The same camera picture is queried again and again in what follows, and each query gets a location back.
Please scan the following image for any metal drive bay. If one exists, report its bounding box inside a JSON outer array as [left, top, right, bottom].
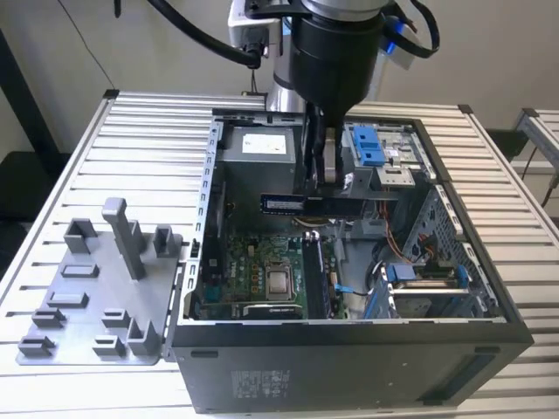
[[344, 121, 438, 189]]

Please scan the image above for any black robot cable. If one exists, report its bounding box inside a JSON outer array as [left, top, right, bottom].
[[148, 0, 264, 70]]

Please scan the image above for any black case fan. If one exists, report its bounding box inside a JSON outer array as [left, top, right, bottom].
[[204, 174, 228, 271]]

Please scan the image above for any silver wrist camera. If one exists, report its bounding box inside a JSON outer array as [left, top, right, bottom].
[[226, 0, 281, 50], [379, 12, 421, 71]]

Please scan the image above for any black graphics card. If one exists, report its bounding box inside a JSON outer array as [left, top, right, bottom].
[[231, 303, 307, 322]]

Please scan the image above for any green motherboard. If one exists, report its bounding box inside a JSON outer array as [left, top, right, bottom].
[[191, 230, 350, 322]]

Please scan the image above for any dark furniture piece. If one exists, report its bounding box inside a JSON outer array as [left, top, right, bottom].
[[0, 25, 75, 224]]

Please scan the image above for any orange yellow power wire bundle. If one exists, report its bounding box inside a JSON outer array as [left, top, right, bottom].
[[373, 196, 438, 267]]

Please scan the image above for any silver CPU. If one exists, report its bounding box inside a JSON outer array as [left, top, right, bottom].
[[266, 270, 293, 299]]

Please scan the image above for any silver power supply unit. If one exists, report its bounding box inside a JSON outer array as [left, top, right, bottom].
[[220, 126, 303, 232]]

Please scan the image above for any grey parts rack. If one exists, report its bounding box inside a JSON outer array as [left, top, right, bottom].
[[15, 196, 184, 367]]

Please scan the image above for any blue disk carrier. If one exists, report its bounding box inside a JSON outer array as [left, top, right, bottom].
[[349, 124, 386, 169], [390, 263, 417, 281]]

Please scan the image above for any black camera cable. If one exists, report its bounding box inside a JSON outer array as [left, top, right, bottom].
[[392, 0, 441, 58]]

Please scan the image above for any RAM stick with blue label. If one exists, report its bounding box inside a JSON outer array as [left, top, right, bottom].
[[260, 193, 363, 220]]

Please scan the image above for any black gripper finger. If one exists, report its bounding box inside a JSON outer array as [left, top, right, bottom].
[[325, 127, 347, 189], [300, 102, 328, 196]]

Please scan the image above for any black open PC case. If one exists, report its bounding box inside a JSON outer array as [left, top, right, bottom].
[[163, 106, 536, 416]]

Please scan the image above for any blue data wire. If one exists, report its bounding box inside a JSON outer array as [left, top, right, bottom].
[[334, 283, 376, 300]]

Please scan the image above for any metal slat side table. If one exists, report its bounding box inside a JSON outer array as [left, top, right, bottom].
[[510, 106, 559, 175]]

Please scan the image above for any metal disk cage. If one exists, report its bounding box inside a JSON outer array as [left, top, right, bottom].
[[366, 261, 486, 320]]

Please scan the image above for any CPU socket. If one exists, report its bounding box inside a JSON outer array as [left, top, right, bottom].
[[260, 260, 298, 303]]

